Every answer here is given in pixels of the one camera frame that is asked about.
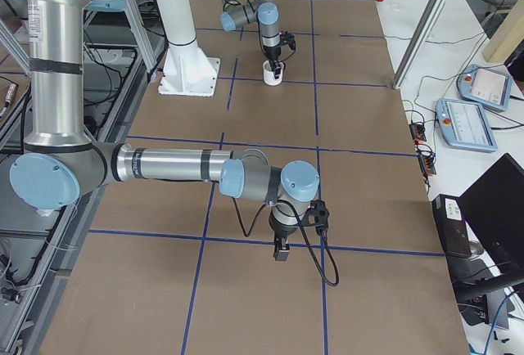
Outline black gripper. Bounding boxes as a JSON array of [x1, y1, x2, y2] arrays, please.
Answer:
[[264, 45, 285, 79], [269, 219, 296, 262]]

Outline white smiley face mug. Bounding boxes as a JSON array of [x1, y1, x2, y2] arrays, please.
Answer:
[[263, 61, 283, 86]]

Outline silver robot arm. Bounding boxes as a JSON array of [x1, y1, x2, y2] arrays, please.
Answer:
[[220, 0, 284, 83], [9, 0, 328, 261]]

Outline orange black hub far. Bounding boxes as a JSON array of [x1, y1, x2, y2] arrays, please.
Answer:
[[409, 122, 427, 143]]

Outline orange black hub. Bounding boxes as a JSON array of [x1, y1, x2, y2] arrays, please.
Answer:
[[417, 149, 436, 177], [409, 122, 427, 143]]

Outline orange black hub near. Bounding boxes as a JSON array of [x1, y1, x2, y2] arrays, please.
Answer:
[[417, 149, 436, 177]]

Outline near blue teach pendant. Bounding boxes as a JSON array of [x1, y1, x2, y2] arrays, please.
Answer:
[[435, 98, 498, 153]]

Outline blue teach pendant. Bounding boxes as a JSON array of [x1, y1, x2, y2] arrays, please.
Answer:
[[435, 98, 498, 153], [457, 64, 513, 112]]

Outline black laptop computer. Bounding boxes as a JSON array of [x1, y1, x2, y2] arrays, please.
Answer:
[[431, 153, 523, 267]]

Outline far blue teach pendant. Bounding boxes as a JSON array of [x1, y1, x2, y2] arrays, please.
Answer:
[[457, 64, 513, 112]]

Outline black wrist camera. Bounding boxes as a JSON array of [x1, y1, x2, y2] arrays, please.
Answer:
[[280, 31, 296, 51], [301, 200, 329, 229]]

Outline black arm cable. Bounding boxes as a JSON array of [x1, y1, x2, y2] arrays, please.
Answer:
[[204, 0, 297, 64], [233, 195, 341, 288]]

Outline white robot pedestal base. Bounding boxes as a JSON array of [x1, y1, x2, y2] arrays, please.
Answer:
[[156, 0, 220, 97]]

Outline aluminium frame post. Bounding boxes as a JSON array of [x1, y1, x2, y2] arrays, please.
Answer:
[[392, 0, 446, 89]]

